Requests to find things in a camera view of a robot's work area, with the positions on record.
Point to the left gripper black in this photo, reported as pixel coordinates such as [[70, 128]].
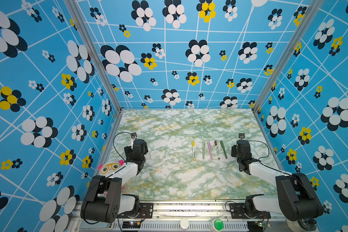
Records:
[[128, 152]]

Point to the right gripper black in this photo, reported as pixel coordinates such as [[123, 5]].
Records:
[[233, 150]]

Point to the dark green pen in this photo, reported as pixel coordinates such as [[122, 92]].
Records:
[[224, 149]]

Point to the pink pen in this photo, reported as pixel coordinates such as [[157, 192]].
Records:
[[210, 150]]

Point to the light green pen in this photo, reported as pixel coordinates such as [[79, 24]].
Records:
[[203, 150]]

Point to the white pen yellow end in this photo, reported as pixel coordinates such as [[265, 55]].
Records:
[[193, 150]]

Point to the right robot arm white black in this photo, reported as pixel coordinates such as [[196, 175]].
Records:
[[296, 198]]

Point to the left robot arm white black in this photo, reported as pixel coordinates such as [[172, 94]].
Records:
[[104, 201]]

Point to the plush toy pink green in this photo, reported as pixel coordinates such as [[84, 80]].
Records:
[[108, 169]]

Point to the green push button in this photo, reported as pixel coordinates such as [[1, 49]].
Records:
[[216, 225]]

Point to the white push button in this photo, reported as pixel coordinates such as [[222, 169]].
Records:
[[184, 224]]

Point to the tape roll spool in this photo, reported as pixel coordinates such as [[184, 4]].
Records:
[[301, 226]]

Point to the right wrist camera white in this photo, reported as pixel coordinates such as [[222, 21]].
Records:
[[241, 136]]

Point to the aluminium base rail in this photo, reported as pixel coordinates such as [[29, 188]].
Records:
[[166, 216]]

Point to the left aluminium corner post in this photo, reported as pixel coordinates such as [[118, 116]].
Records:
[[86, 38]]

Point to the aluminium corner post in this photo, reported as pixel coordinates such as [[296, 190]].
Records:
[[312, 10], [86, 38]]

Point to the right aluminium corner post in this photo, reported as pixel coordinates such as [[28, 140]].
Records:
[[312, 10]]

